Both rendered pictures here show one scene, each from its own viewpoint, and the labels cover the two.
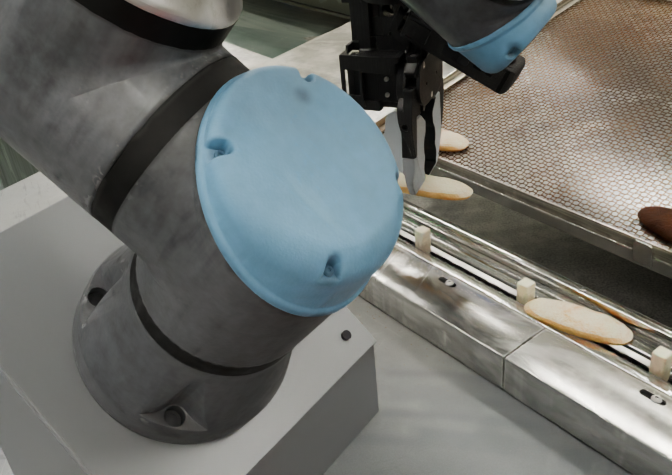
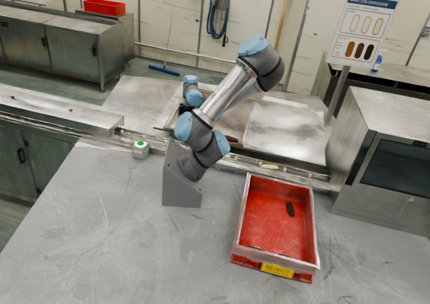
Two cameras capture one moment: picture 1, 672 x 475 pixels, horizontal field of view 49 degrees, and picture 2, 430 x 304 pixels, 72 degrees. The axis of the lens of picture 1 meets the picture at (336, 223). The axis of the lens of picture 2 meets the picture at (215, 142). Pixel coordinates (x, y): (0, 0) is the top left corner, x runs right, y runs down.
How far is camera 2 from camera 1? 1.08 m
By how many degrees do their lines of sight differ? 38
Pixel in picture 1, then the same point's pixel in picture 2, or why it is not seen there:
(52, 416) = (185, 180)
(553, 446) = (226, 173)
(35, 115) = (199, 140)
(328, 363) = not seen: hidden behind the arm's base
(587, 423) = (231, 168)
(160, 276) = (207, 156)
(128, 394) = (194, 175)
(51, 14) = (204, 129)
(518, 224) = not seen: hidden behind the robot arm
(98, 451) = (191, 184)
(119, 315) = (193, 164)
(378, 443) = (205, 180)
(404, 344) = not seen: hidden behind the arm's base
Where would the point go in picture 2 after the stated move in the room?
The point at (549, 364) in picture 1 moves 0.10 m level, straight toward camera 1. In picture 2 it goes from (223, 162) to (230, 173)
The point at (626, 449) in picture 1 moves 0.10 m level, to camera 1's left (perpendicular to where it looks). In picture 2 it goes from (237, 170) to (224, 176)
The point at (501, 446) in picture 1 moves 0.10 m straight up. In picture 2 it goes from (221, 175) to (223, 160)
